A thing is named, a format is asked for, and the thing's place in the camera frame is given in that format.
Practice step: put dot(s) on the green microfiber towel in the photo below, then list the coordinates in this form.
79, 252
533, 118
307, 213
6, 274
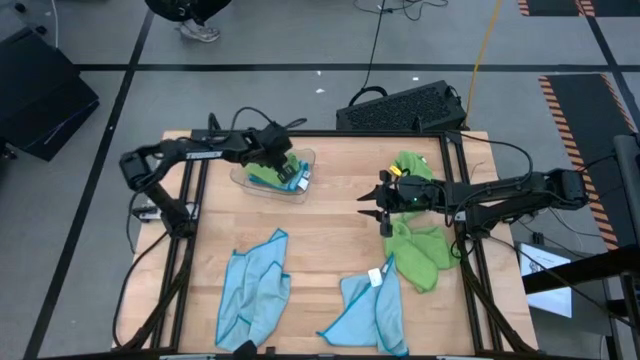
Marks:
260, 175
420, 255
412, 162

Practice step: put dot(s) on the blue microfiber towel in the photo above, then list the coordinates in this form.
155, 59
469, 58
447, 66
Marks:
295, 186
370, 320
250, 300

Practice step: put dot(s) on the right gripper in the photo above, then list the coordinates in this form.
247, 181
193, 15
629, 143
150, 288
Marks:
385, 229

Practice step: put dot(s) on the black perforated computer case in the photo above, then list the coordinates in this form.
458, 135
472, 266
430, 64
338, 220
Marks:
400, 110

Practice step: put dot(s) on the black stand beam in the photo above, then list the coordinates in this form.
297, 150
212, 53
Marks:
590, 267

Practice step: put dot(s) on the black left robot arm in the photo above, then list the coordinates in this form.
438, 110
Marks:
200, 150

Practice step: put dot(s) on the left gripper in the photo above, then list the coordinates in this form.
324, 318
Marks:
265, 157

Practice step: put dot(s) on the white display screen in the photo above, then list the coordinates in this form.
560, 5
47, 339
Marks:
547, 295

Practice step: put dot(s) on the clear plastic bin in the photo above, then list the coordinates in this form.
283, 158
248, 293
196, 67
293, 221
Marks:
240, 187

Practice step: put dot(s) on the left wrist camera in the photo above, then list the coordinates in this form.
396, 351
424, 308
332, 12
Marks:
275, 137

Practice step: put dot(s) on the black hazard striped mat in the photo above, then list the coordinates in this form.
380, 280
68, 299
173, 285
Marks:
550, 6
585, 115
620, 6

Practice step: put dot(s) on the black equipment case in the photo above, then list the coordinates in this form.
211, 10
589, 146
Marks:
40, 100

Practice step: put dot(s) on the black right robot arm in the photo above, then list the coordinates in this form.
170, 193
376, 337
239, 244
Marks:
500, 192

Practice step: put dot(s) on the person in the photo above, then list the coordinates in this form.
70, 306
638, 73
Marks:
200, 31

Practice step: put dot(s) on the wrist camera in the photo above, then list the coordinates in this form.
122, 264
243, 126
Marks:
407, 192
275, 137

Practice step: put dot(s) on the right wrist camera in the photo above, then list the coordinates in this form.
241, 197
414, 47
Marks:
407, 192

